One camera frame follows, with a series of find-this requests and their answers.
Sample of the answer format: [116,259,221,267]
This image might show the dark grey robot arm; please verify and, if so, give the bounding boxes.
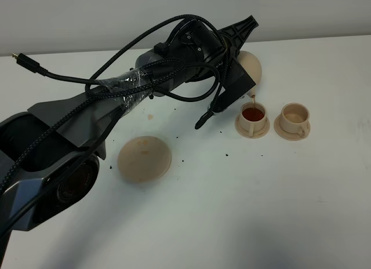
[1,14,258,254]

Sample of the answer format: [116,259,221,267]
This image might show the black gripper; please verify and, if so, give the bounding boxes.
[155,16,259,81]

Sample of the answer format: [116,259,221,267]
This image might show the beige left cup saucer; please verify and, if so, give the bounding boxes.
[235,116,270,139]

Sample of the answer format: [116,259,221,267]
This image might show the beige left teacup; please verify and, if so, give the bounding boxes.
[239,102,267,136]

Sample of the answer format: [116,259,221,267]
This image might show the beige cup saucer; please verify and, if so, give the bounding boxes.
[235,116,270,139]
[274,115,311,141]

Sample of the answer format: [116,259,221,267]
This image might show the beige right cup saucer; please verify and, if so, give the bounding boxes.
[274,115,311,141]

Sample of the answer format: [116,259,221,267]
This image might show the black loose usb cable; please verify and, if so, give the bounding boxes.
[11,52,230,102]

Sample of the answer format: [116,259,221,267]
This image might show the beige round teapot plate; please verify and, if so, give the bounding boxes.
[117,136,172,183]

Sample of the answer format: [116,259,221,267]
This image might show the beige right teacup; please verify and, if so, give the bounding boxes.
[279,103,310,139]

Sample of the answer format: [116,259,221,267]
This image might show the black braided cable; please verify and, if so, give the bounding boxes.
[0,14,232,194]

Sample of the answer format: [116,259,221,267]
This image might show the beige teapot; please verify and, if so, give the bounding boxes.
[238,50,262,98]

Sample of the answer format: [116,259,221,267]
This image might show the beige teacup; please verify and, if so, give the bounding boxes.
[279,103,310,139]
[239,102,267,136]

